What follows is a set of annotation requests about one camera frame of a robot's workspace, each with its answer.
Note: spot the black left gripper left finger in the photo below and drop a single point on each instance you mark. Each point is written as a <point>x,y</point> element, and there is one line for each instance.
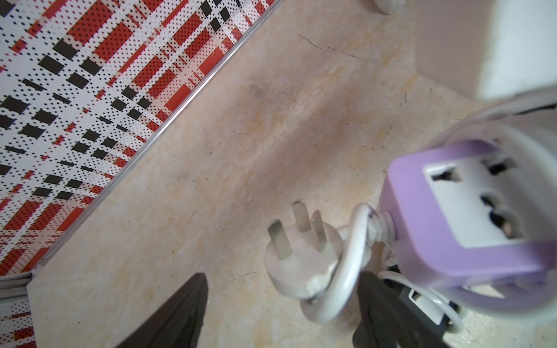
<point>178,322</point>

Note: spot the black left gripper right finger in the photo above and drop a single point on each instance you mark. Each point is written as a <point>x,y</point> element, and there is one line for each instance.
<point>391,318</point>

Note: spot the purple power strip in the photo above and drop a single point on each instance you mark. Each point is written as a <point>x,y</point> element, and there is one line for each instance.
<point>468,221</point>

